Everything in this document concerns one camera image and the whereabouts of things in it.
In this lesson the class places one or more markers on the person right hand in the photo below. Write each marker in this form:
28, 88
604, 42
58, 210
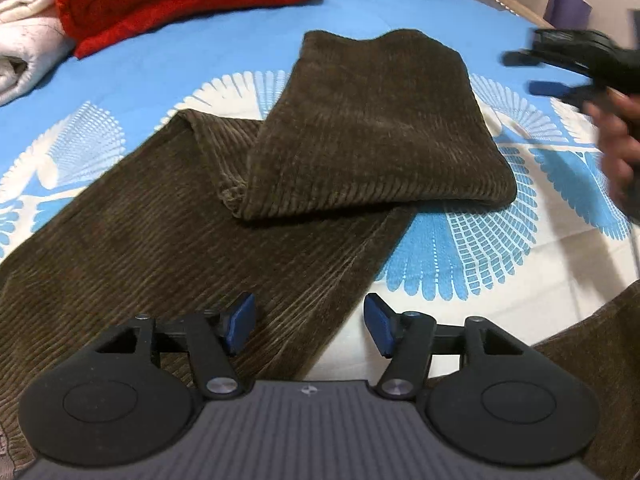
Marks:
618, 142

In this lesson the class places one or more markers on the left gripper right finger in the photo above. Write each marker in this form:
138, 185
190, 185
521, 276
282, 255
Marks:
483, 391

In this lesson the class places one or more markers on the dark brown corduroy pants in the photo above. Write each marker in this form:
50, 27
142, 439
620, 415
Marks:
379, 165

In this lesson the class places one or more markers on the cream folded quilt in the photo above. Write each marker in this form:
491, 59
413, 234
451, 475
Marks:
33, 41

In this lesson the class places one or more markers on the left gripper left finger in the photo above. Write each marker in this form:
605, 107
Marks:
137, 388

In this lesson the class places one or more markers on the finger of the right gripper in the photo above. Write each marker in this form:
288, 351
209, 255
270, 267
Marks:
519, 58
577, 96

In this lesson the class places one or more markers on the purple box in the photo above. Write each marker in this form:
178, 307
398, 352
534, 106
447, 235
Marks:
573, 14

